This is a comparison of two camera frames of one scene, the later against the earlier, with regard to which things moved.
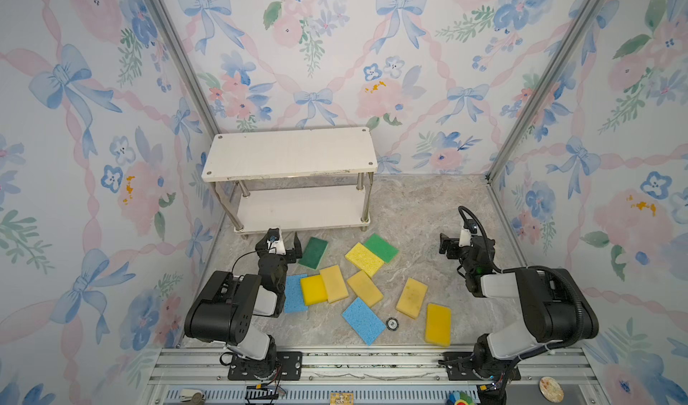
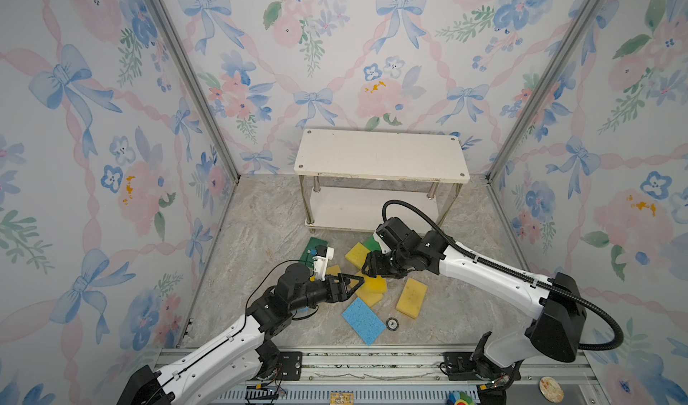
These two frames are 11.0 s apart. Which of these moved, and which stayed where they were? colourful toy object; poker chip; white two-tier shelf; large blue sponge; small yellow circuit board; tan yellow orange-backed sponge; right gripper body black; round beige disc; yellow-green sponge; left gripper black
Moved: white two-tier shelf; right gripper body black; left gripper black
Stayed: colourful toy object; yellow-green sponge; small yellow circuit board; large blue sponge; round beige disc; tan yellow orange-backed sponge; poker chip
